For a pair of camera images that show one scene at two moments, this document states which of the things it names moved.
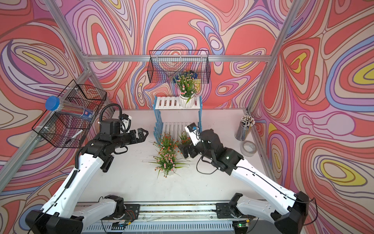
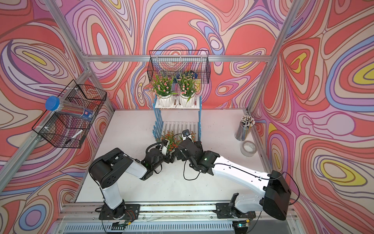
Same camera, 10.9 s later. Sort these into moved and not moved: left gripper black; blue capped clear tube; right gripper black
Moved: left gripper black
Not moved: right gripper black; blue capped clear tube
